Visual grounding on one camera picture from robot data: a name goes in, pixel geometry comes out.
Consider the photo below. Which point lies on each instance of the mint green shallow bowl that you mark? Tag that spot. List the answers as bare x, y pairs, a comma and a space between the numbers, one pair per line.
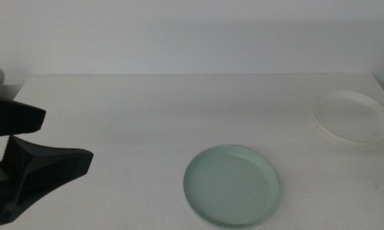
230, 188

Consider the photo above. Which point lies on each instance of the white shallow bowl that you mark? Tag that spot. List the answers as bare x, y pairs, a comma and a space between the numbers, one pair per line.
351, 116

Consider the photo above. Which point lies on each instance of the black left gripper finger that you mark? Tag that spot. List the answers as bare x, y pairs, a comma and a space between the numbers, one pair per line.
16, 116
44, 166

